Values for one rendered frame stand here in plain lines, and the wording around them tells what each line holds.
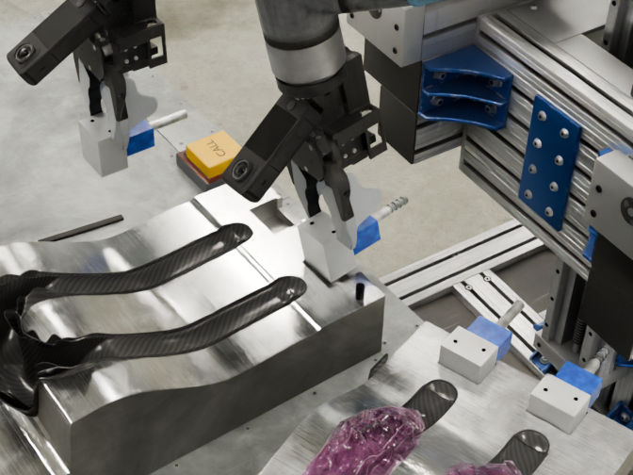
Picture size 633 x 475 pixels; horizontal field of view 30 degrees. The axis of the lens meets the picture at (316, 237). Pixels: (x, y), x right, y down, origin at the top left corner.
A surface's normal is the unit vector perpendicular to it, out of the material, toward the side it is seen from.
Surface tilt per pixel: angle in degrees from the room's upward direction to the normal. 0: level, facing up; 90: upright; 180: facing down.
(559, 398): 0
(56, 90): 0
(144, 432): 90
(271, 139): 39
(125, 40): 90
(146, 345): 28
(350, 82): 82
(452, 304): 0
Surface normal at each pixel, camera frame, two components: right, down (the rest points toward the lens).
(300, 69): -0.18, 0.66
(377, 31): -0.84, 0.35
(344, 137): 0.57, 0.44
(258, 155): -0.55, -0.40
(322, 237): -0.17, -0.76
